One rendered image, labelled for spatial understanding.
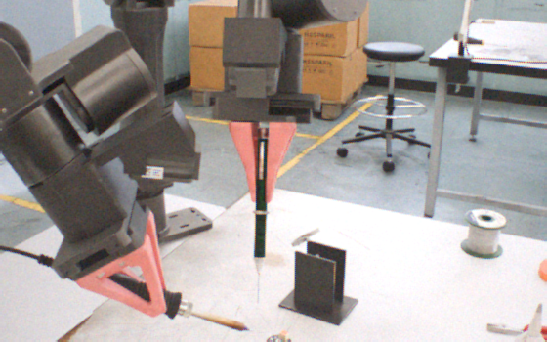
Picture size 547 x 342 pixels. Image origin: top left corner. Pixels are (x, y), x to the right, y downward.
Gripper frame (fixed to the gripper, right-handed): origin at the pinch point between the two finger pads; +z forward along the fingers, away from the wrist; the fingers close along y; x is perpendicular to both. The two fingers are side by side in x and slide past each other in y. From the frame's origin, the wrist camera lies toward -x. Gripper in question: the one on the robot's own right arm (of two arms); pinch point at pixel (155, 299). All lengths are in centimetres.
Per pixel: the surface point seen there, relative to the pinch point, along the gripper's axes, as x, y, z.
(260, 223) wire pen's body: -10.9, 4.0, 0.2
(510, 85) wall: -179, 366, 177
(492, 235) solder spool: -35, 24, 29
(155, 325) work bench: 7.7, 13.7, 10.5
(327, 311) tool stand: -10.7, 13.3, 19.4
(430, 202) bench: -52, 172, 113
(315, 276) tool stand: -11.6, 14.3, 14.8
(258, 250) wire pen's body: -9.5, 3.2, 2.2
